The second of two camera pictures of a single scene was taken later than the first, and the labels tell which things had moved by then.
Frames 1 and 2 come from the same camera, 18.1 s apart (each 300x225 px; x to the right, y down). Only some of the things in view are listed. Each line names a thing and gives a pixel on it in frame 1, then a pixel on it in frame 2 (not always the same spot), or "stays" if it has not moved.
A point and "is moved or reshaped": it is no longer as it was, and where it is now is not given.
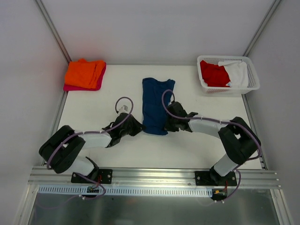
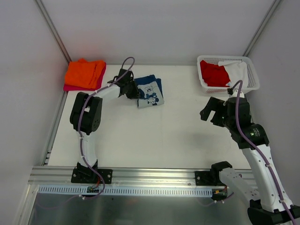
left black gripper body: (132, 126) → (134, 89)
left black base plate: (102, 176) stays
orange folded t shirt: (84, 73) stays
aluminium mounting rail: (45, 176) stays
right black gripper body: (172, 120) → (216, 112)
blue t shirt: (154, 114) is moved or reshaped
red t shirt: (214, 75) stays
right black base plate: (206, 178) stays
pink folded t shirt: (67, 88) stays
